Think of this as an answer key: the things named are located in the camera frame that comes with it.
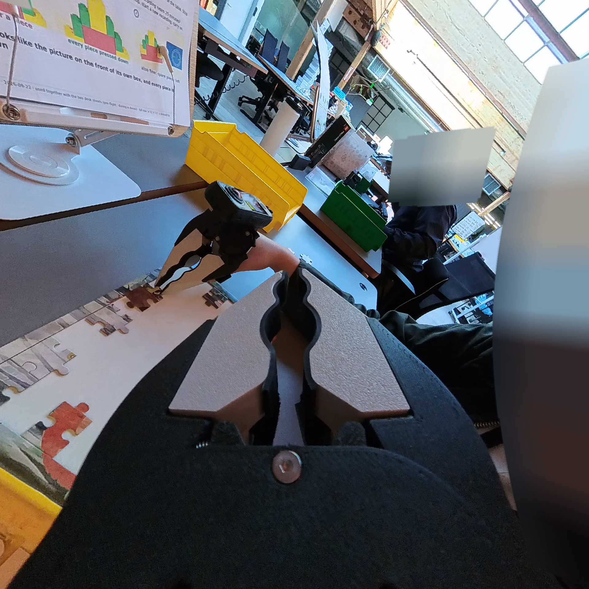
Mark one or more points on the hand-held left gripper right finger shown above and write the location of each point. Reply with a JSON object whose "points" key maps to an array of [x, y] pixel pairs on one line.
{"points": [[356, 368]]}

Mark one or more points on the jigsaw puzzle board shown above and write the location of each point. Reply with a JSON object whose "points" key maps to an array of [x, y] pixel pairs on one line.
{"points": [[138, 359]]}

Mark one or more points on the white display stand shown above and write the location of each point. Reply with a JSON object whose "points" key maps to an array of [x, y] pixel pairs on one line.
{"points": [[69, 193]]}

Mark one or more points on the white partition board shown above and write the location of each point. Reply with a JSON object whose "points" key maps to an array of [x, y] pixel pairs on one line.
{"points": [[323, 69]]}

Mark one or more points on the printed instruction board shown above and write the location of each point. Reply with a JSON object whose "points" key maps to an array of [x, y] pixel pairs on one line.
{"points": [[92, 69]]}

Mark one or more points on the small black device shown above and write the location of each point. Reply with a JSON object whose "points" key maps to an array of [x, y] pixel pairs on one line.
{"points": [[301, 162]]}

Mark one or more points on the person's right forearm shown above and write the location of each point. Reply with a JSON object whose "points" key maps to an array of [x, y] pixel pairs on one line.
{"points": [[329, 280]]}

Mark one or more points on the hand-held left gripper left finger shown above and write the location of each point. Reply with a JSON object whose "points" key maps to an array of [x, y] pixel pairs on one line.
{"points": [[221, 368]]}

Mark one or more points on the patterned cardboard box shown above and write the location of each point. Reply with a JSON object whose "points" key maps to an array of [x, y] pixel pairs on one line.
{"points": [[347, 156]]}

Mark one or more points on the background office desk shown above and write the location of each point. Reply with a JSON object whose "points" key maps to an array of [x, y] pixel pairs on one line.
{"points": [[230, 48]]}

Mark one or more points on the grey white puzzle piece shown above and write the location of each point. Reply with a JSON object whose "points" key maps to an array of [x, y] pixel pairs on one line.
{"points": [[14, 372], [50, 356], [110, 320]]}

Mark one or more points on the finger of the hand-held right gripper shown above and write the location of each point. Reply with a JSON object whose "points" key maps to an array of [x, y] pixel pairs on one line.
{"points": [[177, 262], [188, 280]]}

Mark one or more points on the person's right hand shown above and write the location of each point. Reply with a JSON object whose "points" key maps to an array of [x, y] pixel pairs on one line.
{"points": [[271, 257]]}

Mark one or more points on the black carton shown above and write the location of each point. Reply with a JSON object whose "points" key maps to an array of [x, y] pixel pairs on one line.
{"points": [[329, 138]]}

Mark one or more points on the red puzzle piece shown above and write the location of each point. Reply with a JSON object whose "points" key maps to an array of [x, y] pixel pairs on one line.
{"points": [[64, 421]]}

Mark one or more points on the person's dark jacket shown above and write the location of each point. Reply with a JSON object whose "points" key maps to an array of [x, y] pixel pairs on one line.
{"points": [[437, 359]]}

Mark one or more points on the large window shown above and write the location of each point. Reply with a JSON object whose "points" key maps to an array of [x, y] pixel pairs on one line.
{"points": [[520, 27]]}

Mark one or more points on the blue purple puzzle piece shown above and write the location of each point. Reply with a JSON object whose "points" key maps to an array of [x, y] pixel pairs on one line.
{"points": [[212, 300]]}

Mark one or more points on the yellow plastic bin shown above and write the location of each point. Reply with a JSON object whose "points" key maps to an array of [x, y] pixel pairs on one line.
{"points": [[244, 170], [23, 506]]}

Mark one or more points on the green plastic bin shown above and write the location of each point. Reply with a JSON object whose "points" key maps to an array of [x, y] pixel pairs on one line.
{"points": [[354, 221]]}

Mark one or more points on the black office chair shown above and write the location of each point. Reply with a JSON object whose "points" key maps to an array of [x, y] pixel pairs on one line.
{"points": [[460, 280]]}

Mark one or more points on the white paper roll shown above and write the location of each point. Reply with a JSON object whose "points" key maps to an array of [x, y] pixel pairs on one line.
{"points": [[280, 129]]}

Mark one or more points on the brown green puzzle piece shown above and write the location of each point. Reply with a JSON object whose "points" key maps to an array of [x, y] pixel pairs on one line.
{"points": [[140, 301]]}

